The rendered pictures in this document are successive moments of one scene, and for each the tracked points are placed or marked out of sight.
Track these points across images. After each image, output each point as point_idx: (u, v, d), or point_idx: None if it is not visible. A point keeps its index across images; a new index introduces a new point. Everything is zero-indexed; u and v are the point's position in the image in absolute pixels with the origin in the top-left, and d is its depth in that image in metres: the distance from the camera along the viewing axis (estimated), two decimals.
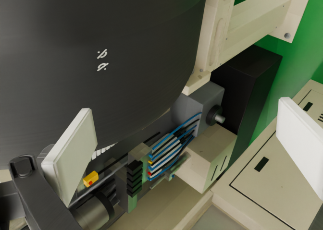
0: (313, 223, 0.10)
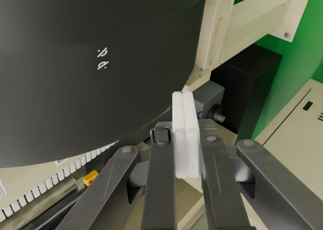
0: (213, 210, 0.11)
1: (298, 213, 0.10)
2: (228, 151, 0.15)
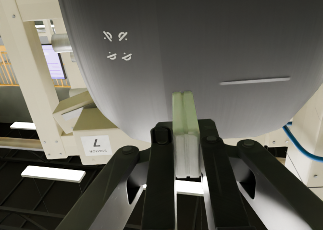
0: (213, 210, 0.11)
1: (298, 213, 0.10)
2: (228, 151, 0.15)
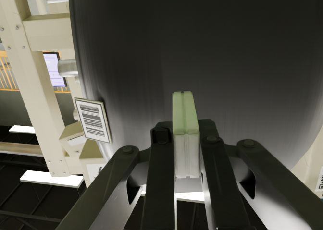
0: (213, 210, 0.11)
1: (298, 213, 0.10)
2: (228, 151, 0.15)
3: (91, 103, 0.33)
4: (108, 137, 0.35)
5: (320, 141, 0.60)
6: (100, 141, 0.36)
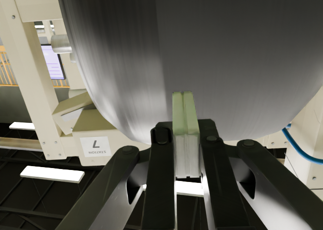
0: (213, 210, 0.11)
1: (298, 213, 0.10)
2: (228, 151, 0.15)
3: None
4: None
5: None
6: None
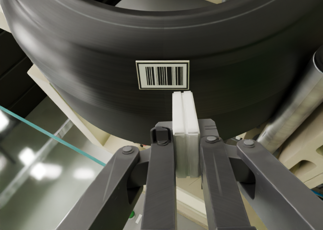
0: (213, 210, 0.11)
1: (298, 213, 0.10)
2: (228, 151, 0.15)
3: (185, 79, 0.34)
4: (148, 88, 0.35)
5: None
6: (138, 78, 0.34)
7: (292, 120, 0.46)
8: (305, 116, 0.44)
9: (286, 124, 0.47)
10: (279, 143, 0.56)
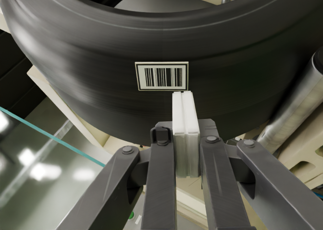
0: (213, 210, 0.11)
1: (298, 213, 0.10)
2: (228, 151, 0.15)
3: (184, 80, 0.34)
4: (147, 89, 0.35)
5: None
6: (137, 80, 0.34)
7: (291, 121, 0.46)
8: (304, 118, 0.44)
9: (285, 125, 0.48)
10: (279, 144, 0.56)
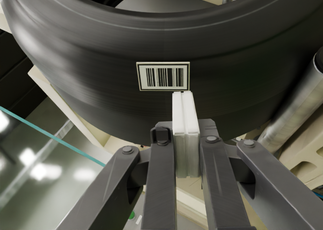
0: (213, 210, 0.11)
1: (298, 213, 0.10)
2: (228, 151, 0.15)
3: (186, 80, 0.34)
4: (149, 89, 0.35)
5: None
6: (138, 80, 0.34)
7: (292, 121, 0.46)
8: (306, 118, 0.44)
9: (287, 125, 0.47)
10: (280, 144, 0.56)
